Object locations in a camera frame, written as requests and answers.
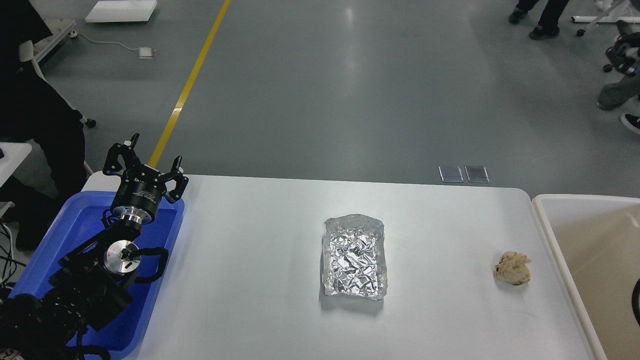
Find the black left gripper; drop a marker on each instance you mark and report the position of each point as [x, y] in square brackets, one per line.
[141, 188]

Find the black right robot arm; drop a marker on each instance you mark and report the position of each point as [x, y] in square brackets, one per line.
[635, 302]

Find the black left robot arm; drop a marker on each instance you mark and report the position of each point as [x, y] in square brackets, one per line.
[91, 288]

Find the blue plastic bin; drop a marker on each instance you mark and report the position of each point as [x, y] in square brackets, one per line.
[80, 219]

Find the person in black clothes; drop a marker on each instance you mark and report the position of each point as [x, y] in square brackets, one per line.
[31, 110]

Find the white side table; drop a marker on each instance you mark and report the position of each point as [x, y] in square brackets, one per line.
[12, 160]

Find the white flat board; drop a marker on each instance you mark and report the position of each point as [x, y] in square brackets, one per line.
[121, 11]

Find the aluminium foil tray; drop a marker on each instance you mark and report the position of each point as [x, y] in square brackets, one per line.
[354, 257]

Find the left metal floor plate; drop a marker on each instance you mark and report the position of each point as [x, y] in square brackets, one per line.
[450, 174]

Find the metal floor plate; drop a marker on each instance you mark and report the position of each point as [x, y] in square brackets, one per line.
[477, 174]
[450, 174]

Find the right metal floor plate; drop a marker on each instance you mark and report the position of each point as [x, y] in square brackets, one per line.
[477, 174]

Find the crumpled brown paper ball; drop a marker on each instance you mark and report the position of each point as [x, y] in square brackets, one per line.
[512, 268]

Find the person in black trousers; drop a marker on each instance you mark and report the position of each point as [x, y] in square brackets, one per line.
[547, 25]

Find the beige plastic bin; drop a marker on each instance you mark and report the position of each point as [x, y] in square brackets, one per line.
[595, 241]

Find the person in faded jeans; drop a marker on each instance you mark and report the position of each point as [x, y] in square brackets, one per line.
[614, 95]

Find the white power adapter with cable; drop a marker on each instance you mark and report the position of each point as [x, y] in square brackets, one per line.
[142, 52]

